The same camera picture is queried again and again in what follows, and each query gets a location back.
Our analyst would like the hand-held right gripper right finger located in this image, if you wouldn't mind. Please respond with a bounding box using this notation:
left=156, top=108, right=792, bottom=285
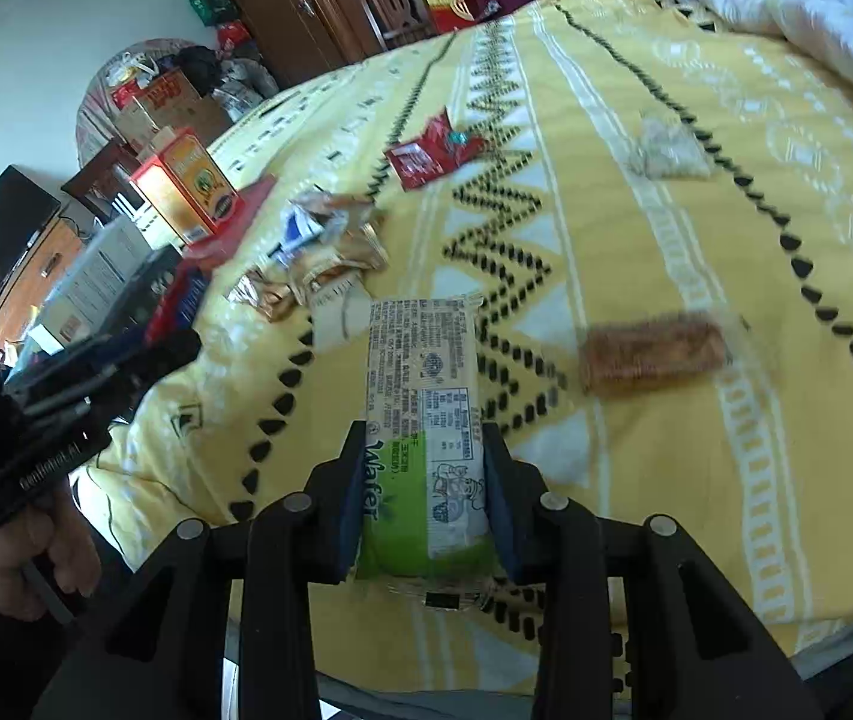
left=480, top=424, right=825, bottom=720

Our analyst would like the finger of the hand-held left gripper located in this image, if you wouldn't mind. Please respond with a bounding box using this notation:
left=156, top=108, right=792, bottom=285
left=2, top=326, right=204, bottom=412

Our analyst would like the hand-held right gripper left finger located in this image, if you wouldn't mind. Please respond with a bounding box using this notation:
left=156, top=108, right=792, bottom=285
left=32, top=420, right=369, bottom=720

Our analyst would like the green wafer packet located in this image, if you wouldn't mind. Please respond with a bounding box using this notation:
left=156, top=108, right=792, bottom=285
left=355, top=296, right=503, bottom=612

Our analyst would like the person's left hand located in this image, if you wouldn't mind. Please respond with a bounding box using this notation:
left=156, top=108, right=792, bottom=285
left=0, top=491, right=105, bottom=623

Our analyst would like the dark red biscuit packet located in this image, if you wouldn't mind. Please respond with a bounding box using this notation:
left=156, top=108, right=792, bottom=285
left=145, top=262, right=210, bottom=346

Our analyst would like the grey and black box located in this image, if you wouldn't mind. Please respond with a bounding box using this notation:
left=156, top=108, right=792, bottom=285
left=59, top=216, right=154, bottom=331

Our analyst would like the wooden dresser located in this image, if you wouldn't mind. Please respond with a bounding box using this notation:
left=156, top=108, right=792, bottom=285
left=0, top=221, right=98, bottom=346

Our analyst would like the flat red box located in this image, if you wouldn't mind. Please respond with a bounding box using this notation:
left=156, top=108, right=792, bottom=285
left=179, top=174, right=279, bottom=267

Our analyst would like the orange cardboard box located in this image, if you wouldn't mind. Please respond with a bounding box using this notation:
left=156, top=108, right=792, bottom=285
left=130, top=127, right=240, bottom=245

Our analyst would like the dark wooden stand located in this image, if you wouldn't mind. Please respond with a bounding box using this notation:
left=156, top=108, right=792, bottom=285
left=62, top=141, right=144, bottom=222

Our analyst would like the blue white snack packet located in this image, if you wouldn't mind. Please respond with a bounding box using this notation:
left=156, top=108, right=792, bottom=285
left=269, top=206, right=323, bottom=256

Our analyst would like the brown seed bar packet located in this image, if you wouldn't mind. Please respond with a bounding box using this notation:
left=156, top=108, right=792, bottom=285
left=580, top=315, right=731, bottom=395

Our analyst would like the pile of small brown packets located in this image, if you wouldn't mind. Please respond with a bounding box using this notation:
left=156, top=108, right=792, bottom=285
left=227, top=191, right=390, bottom=323

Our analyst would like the brown cardboard box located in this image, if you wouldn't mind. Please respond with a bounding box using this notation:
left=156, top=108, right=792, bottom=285
left=112, top=67, right=233, bottom=151

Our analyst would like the yellow patterned blanket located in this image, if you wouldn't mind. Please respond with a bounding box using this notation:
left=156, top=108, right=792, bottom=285
left=70, top=0, right=853, bottom=698

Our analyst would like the black bag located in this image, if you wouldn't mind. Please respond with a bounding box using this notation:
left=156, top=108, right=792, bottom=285
left=175, top=45, right=225, bottom=95

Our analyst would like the red snack packet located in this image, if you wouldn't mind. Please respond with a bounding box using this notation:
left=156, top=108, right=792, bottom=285
left=383, top=109, right=488, bottom=192

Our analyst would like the green box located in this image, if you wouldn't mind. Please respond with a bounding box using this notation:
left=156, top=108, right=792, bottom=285
left=187, top=0, right=239, bottom=27

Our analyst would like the wooden wardrobe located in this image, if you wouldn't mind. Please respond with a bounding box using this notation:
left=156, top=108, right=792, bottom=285
left=187, top=0, right=428, bottom=68

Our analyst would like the whitish snack packet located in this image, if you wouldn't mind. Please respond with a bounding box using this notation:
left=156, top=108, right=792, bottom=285
left=625, top=116, right=713, bottom=181

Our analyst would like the wooden chair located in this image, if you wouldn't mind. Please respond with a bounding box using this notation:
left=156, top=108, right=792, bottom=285
left=347, top=0, right=435, bottom=53

